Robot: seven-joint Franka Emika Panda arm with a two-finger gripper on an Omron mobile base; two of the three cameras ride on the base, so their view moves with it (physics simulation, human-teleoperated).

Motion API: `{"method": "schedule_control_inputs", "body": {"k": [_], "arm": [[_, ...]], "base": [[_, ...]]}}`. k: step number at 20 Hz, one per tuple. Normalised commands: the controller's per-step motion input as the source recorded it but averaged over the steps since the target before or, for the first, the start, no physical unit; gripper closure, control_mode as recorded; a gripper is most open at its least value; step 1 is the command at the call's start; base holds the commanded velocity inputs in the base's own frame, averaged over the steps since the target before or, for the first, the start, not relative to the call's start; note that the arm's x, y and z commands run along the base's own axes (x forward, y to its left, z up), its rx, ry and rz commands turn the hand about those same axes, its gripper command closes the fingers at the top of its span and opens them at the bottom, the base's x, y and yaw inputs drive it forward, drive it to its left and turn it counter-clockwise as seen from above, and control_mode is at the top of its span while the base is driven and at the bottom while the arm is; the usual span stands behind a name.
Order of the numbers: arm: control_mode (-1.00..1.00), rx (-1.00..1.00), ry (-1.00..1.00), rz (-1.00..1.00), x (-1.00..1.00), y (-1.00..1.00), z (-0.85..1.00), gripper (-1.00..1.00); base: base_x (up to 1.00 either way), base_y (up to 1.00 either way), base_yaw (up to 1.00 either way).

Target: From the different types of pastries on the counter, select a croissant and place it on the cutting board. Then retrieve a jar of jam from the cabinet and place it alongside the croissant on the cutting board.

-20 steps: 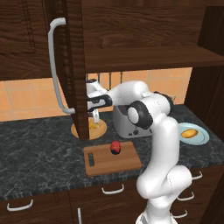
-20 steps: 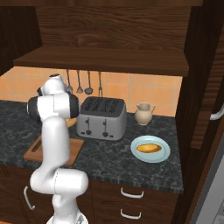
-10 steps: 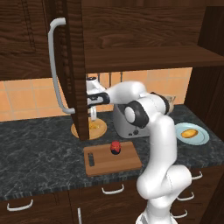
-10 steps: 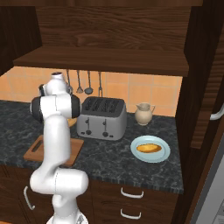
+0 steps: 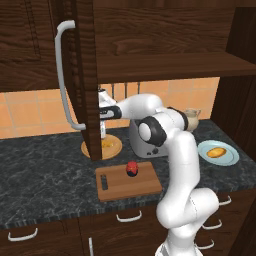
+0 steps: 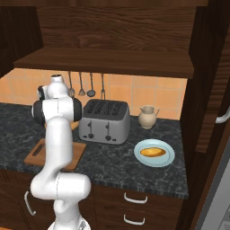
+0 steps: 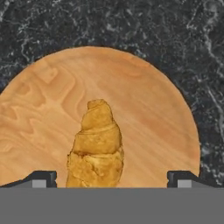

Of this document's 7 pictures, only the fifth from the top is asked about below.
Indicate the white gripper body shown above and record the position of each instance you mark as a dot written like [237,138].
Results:
[103,130]

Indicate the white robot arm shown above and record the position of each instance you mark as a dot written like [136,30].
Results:
[181,166]

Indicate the yellow croissant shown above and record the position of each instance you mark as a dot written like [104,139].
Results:
[108,144]

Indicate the wooden cutting board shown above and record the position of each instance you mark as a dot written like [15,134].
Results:
[133,186]

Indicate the dark wood open cabinet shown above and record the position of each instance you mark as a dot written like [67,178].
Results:
[166,66]

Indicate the dark wood lower cabinet door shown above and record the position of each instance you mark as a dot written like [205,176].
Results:
[126,243]

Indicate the dark wood closed cabinet door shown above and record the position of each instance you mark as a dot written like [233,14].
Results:
[23,40]

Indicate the round wooden plate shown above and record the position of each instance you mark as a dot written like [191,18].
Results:
[115,150]

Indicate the dark hanging tool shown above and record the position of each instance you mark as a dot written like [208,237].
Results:
[125,88]
[138,87]
[113,90]

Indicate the silver toaster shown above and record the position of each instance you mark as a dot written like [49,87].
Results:
[143,146]

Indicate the beige pitcher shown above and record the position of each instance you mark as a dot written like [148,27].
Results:
[193,120]

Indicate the dark wood drawer front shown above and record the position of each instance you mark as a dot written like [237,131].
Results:
[50,238]
[100,221]
[238,200]

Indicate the golden pastry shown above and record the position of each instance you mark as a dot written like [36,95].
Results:
[216,152]

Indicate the light blue plate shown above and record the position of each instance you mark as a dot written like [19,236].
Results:
[230,158]

